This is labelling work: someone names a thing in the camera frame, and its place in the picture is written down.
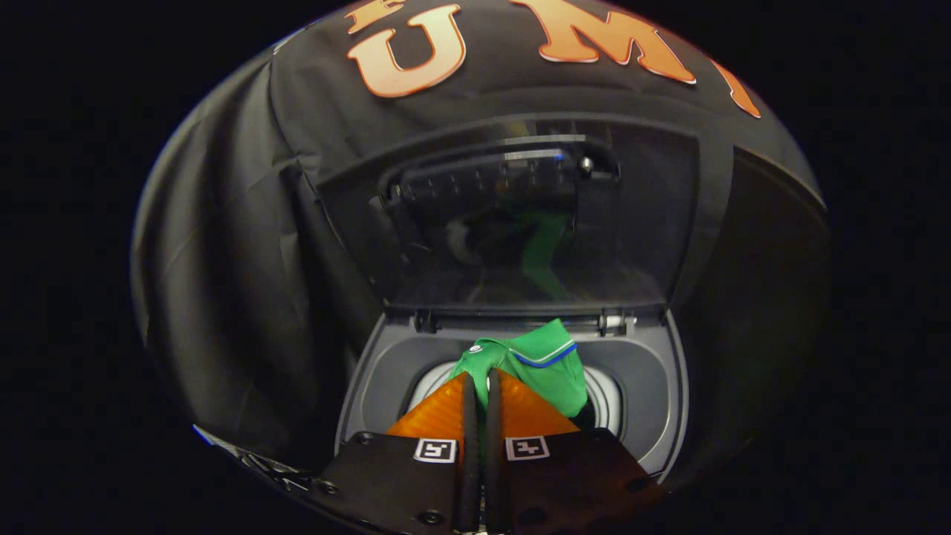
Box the transparent washing machine lid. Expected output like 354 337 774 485
316 111 736 319

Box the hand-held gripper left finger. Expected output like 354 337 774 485
316 372 480 534

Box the green polo shirt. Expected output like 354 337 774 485
449 318 589 461

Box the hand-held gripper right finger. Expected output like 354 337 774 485
484 368 666 534

